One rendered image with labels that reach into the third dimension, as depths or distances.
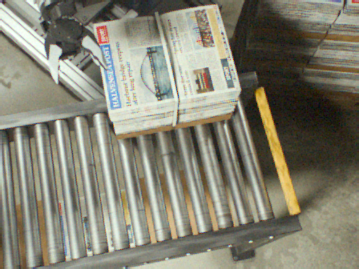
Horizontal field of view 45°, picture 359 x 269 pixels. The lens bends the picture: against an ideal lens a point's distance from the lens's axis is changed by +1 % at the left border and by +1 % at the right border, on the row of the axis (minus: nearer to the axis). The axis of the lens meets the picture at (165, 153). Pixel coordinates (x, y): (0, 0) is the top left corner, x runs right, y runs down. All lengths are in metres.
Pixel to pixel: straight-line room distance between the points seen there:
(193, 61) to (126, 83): 0.20
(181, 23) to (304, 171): 1.25
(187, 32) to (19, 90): 1.36
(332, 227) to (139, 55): 1.41
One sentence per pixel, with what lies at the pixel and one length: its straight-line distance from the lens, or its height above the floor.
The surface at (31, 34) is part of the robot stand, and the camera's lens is 2.34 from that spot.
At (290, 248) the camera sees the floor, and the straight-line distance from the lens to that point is 2.20.
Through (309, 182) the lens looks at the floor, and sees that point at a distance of 2.29.
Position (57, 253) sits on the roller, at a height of 0.80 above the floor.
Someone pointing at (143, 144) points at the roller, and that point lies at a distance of 1.38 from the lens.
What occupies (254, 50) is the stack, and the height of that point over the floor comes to 0.48.
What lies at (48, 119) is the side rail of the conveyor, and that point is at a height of 0.80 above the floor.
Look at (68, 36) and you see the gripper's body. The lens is 1.04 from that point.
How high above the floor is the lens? 2.10
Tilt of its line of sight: 72 degrees down
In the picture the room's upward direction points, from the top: 3 degrees clockwise
